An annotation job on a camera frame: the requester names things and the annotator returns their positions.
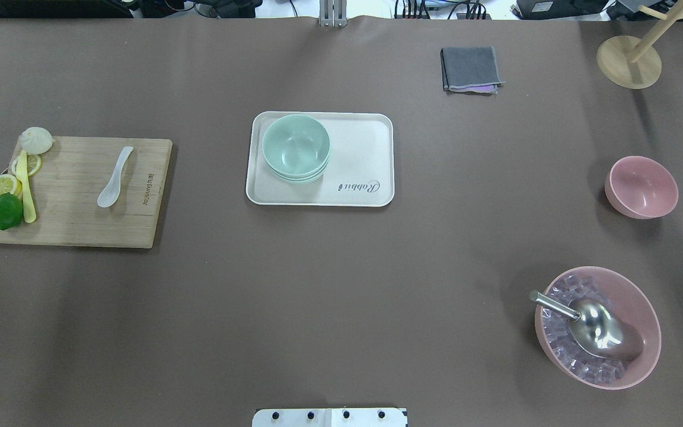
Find lemon slice near bun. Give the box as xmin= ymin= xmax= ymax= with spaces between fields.
xmin=9 ymin=154 xmax=42 ymax=177

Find folded grey cloth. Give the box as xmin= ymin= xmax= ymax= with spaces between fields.
xmin=440 ymin=46 xmax=505 ymax=94

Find green lime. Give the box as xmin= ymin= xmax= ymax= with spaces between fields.
xmin=0 ymin=193 xmax=24 ymax=230

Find white ceramic spoon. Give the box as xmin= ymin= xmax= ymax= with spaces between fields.
xmin=97 ymin=146 xmax=133 ymax=208

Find stacked green bowls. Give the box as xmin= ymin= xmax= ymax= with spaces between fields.
xmin=262 ymin=114 xmax=331 ymax=183

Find small pink bowl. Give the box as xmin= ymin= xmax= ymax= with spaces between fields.
xmin=604 ymin=156 xmax=679 ymax=219

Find metal ice scoop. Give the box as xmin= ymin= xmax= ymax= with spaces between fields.
xmin=529 ymin=290 xmax=644 ymax=361

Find lemon slice near lime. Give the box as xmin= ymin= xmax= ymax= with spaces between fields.
xmin=0 ymin=174 xmax=22 ymax=198

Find wooden mug tree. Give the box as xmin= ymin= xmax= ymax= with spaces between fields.
xmin=596 ymin=1 xmax=683 ymax=90

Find beige serving tray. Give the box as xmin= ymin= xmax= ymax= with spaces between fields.
xmin=245 ymin=111 xmax=395 ymax=208

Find wooden cutting board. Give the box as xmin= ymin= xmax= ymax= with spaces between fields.
xmin=0 ymin=136 xmax=173 ymax=248

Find aluminium frame post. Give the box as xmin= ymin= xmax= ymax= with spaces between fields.
xmin=319 ymin=0 xmax=347 ymax=28

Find large pink ice bowl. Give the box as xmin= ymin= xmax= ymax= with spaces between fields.
xmin=535 ymin=266 xmax=662 ymax=391

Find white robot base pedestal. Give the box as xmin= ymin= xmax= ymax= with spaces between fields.
xmin=251 ymin=406 xmax=408 ymax=426

